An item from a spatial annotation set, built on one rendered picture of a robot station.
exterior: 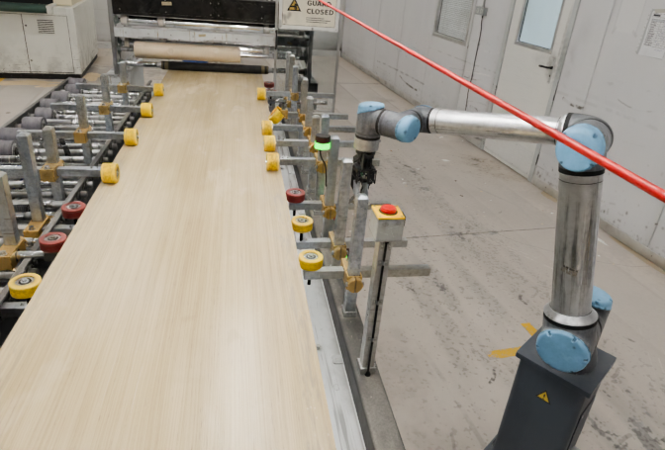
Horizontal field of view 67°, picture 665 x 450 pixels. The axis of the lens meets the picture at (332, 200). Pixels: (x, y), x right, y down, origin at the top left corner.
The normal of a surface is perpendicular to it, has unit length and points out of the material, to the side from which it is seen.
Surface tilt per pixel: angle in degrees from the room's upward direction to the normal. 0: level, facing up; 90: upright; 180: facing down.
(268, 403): 0
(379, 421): 0
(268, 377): 0
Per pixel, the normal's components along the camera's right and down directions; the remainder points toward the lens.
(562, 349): -0.59, 0.38
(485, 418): 0.08, -0.90
